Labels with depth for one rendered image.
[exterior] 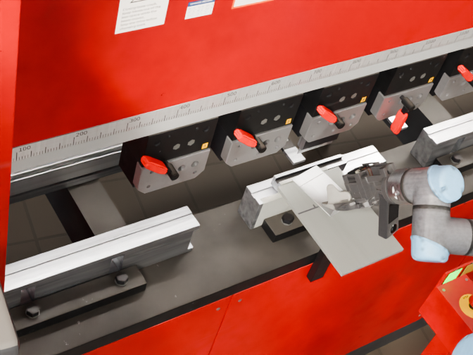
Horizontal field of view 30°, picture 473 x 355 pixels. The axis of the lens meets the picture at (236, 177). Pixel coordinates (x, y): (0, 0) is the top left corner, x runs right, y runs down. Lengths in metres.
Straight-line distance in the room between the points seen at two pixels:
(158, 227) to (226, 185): 1.44
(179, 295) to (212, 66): 0.61
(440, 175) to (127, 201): 1.67
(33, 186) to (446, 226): 0.90
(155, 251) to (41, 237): 1.19
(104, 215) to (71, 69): 0.72
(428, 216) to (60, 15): 0.86
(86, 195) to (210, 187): 1.31
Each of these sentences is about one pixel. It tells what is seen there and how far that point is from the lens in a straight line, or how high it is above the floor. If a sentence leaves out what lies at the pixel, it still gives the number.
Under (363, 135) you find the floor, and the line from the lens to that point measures 3.76.
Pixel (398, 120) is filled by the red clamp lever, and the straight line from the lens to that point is 2.02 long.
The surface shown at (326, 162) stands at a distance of 2.14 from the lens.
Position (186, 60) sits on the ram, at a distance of 1.49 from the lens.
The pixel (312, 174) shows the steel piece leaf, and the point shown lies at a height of 1.00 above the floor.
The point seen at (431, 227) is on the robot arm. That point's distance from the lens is 1.79.
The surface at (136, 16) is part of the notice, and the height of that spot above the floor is 1.63.
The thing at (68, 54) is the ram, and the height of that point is 1.58.
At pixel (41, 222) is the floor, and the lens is 3.12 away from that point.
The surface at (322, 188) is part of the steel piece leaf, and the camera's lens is 2.07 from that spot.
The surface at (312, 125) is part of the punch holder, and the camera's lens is 1.86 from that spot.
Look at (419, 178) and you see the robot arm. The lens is 1.81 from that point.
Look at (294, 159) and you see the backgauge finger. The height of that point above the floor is 1.01.
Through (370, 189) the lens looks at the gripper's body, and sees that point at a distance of 1.93.
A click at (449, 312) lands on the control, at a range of 2.31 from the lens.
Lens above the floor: 2.47
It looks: 47 degrees down
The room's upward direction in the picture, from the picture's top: 19 degrees clockwise
